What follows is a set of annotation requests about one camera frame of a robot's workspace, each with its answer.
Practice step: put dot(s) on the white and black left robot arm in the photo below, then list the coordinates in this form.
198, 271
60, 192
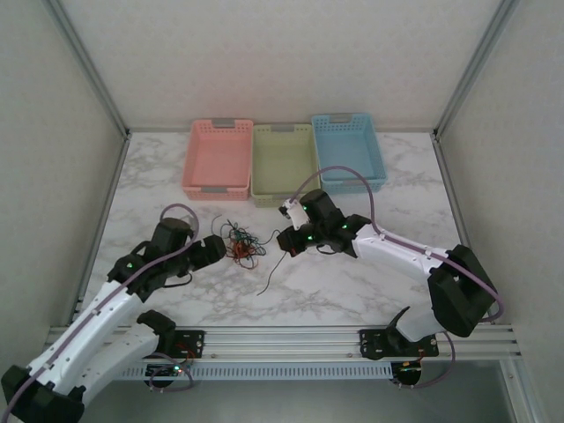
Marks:
101, 317

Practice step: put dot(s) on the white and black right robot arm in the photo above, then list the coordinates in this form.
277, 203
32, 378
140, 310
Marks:
396, 251

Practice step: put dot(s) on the green plastic basket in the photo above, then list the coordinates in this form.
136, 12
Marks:
282, 163

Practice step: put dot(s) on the blue plastic basket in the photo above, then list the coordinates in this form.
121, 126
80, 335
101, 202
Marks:
348, 150

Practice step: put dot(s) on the pink plastic basket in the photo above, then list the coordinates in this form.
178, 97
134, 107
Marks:
220, 158

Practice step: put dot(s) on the aluminium table leg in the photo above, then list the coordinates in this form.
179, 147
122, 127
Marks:
522, 392

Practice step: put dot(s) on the aluminium table side rail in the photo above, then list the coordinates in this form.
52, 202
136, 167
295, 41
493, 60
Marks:
452, 189
106, 211

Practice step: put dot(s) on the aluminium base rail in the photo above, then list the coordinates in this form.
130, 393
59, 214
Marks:
282, 341

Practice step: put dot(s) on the aluminium frame post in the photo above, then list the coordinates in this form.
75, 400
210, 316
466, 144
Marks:
91, 70
476, 66

